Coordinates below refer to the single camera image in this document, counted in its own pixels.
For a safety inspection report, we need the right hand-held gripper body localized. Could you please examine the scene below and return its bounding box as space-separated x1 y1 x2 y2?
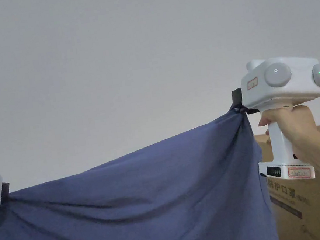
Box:
227 50 320 189

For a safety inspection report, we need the dark blue shirt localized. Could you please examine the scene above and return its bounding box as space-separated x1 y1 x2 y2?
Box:
0 102 281 240

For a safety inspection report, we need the person's right hand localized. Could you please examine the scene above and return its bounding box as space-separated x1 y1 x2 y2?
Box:
256 101 320 169

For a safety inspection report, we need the brown cardboard carton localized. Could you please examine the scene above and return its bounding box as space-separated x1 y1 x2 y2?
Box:
253 124 320 240

